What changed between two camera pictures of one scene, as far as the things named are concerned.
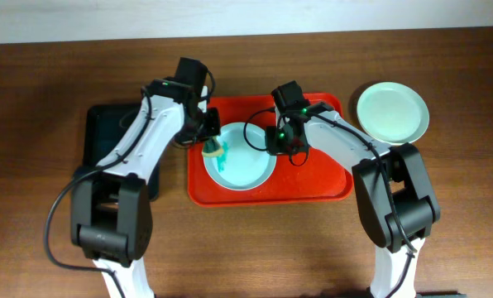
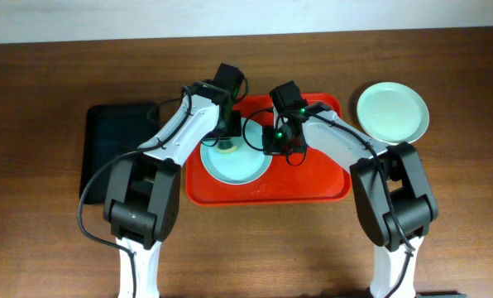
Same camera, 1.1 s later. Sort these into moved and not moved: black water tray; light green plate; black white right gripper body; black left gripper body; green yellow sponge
Moved: green yellow sponge; black left gripper body
Not moved: light green plate; black water tray; black white right gripper body
